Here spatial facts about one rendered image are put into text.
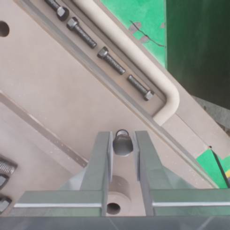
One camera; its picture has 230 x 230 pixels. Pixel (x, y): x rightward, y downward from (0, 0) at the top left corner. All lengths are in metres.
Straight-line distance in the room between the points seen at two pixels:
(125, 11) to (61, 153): 1.48
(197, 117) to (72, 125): 0.24
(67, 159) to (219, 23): 0.42
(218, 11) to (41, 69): 0.40
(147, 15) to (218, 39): 1.17
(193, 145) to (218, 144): 0.05
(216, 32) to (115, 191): 0.41
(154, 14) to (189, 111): 1.33
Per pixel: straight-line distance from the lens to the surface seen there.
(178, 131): 0.34
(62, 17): 0.30
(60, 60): 0.17
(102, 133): 0.15
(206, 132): 0.36
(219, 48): 0.46
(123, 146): 0.15
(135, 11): 1.59
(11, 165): 0.22
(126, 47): 0.28
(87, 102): 0.17
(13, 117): 0.19
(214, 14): 0.50
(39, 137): 0.18
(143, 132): 0.15
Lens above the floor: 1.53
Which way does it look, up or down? 74 degrees down
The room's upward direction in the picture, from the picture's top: 176 degrees counter-clockwise
